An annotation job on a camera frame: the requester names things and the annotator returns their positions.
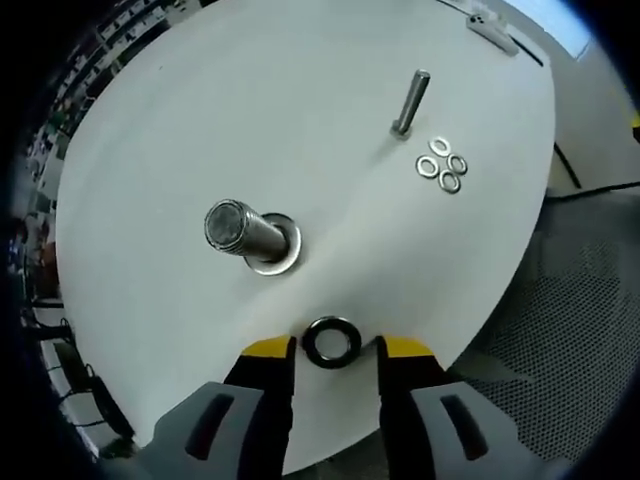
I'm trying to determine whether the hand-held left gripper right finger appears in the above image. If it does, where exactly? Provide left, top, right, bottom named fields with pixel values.
left=374, top=334, right=547, bottom=480

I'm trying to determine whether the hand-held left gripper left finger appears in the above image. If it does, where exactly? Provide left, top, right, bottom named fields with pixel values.
left=134, top=334, right=297, bottom=480

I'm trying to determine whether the black rubber ring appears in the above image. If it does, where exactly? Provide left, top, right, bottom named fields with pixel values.
left=302, top=314, right=364, bottom=371

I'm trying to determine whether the large steel washer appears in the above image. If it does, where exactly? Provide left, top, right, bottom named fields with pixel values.
left=243, top=212, right=304, bottom=277

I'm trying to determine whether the large threaded stud bolt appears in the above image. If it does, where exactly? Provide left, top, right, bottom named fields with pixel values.
left=203, top=198, right=294, bottom=264

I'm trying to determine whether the small threaded stud bolt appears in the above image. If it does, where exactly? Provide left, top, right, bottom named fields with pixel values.
left=388, top=68, right=431, bottom=142

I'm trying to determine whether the grey mesh office chair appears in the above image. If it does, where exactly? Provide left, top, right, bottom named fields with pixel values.
left=447, top=182, right=640, bottom=480

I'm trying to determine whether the white storage shelf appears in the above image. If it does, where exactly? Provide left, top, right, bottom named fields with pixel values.
left=29, top=0, right=176, bottom=166

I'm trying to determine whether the black cable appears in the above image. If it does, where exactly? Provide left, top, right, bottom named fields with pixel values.
left=59, top=339, right=136, bottom=441

